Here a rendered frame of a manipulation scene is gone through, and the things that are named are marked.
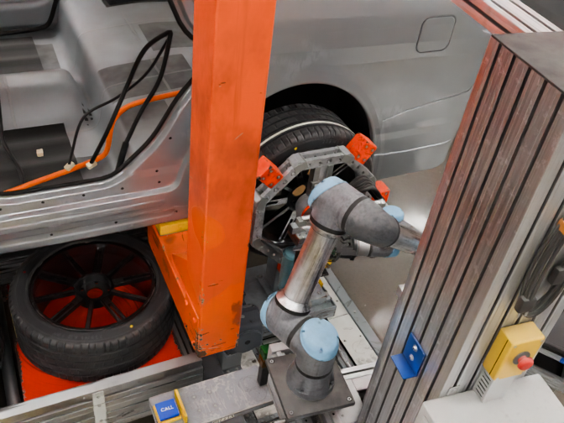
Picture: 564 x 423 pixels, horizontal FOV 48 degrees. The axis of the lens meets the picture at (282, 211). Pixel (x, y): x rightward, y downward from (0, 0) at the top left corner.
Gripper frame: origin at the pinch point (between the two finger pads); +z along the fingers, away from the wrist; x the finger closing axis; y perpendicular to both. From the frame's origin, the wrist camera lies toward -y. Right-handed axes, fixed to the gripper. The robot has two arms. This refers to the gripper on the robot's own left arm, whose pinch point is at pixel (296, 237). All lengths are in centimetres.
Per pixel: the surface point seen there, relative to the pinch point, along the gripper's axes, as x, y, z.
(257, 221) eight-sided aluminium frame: 29.0, -22.1, 8.0
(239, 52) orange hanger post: -66, -16, 28
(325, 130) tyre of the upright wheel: 5, -50, -16
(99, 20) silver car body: 63, -159, 81
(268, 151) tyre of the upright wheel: 8.7, -41.3, 5.9
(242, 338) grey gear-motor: 72, 10, 8
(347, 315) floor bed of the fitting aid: 107, -15, -50
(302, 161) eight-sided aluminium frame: 6.0, -35.7, -6.1
